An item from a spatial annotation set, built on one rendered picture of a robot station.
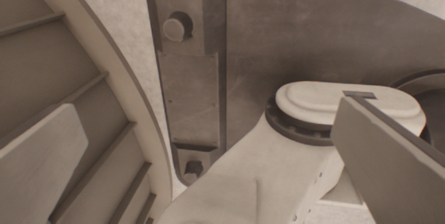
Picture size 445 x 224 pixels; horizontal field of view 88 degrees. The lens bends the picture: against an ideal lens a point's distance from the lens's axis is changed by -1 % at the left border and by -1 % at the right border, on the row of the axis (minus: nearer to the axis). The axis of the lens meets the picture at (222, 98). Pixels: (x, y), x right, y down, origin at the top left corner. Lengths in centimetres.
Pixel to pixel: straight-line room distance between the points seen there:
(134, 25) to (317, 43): 49
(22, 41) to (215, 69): 47
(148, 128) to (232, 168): 58
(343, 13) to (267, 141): 26
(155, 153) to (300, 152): 67
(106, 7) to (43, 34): 17
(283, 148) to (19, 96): 56
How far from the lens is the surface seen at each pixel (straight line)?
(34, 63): 71
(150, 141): 89
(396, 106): 40
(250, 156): 32
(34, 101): 67
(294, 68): 48
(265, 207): 27
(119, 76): 79
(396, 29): 51
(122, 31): 75
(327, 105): 36
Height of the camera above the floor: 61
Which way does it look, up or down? 58 degrees down
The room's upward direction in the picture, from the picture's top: 162 degrees counter-clockwise
